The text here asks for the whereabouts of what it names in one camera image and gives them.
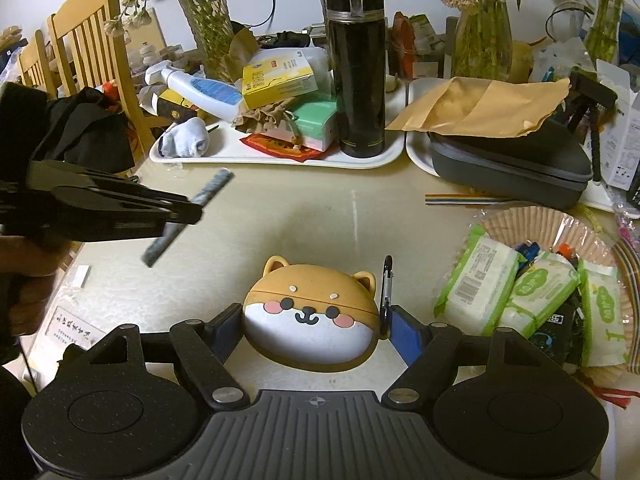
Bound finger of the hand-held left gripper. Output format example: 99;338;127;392
27;161;193;211
50;205;203;245

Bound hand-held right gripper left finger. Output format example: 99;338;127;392
61;302;251;408

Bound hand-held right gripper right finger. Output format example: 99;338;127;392
382;305;568;407

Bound dog-shaped orange white case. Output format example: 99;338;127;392
242;255;396;373

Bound person's left hand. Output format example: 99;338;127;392
0;236;66;341

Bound black clothing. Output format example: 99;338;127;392
45;86;136;176

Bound wooden chair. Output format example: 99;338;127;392
17;30;58;101
47;0;156;151

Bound white sock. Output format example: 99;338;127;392
158;117;211;158

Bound green white wet wipes pack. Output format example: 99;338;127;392
500;252;581;338
434;225;526;336
580;260;629;366

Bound yellow black tube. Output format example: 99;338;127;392
140;87;201;123

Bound printed paper card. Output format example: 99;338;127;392
42;305;108;356

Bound long white tray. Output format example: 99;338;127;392
149;120;406;168

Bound white blue spray bottle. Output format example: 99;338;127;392
145;62;246;121

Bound dark packet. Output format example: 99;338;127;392
530;300;586;361

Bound green wet wipe packets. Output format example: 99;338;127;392
450;206;640;386

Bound red packet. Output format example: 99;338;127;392
240;134;321;162

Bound brown paper shred bundle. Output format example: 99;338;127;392
232;100;301;134

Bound dark grey zip case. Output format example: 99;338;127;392
430;117;591;211

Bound glass vase with dried flowers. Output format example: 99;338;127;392
102;0;238;83

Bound yellow box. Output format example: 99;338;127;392
242;50;319;111

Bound green white box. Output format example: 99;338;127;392
290;95;341;153

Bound brown paper envelope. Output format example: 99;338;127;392
385;77;571;138

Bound black thermos bottle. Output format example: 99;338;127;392
325;0;387;158

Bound white carton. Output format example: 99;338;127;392
597;59;640;191

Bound orange snack bag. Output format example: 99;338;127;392
392;10;416;79

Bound glass vase with green stems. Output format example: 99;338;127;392
440;0;516;81
582;0;631;63

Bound white plastic bag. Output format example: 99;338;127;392
532;35;596;83

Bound rainbow ribbon cable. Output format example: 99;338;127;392
425;192;506;207

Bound black wire loop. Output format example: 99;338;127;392
545;2;594;36

